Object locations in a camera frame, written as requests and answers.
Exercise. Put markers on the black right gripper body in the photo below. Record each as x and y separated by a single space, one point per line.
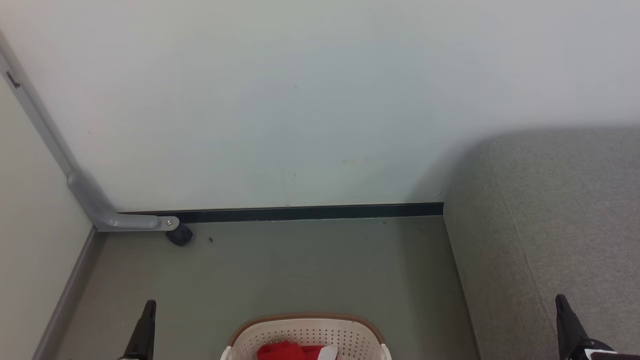
600 351

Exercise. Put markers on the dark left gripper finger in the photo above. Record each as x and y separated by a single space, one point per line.
144 330

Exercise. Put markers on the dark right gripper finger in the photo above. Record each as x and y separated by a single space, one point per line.
569 325

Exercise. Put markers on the red and white shirt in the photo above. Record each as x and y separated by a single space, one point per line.
285 351

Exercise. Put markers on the grey fabric sofa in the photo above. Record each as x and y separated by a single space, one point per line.
540 225

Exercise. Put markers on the black caster wheel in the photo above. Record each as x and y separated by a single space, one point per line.
179 236

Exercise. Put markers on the cream perforated laundry basket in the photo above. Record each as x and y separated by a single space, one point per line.
305 332

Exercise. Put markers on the black baseboard strip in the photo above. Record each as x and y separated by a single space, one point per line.
310 213

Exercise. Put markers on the grey metal frame leg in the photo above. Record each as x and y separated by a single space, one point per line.
102 215

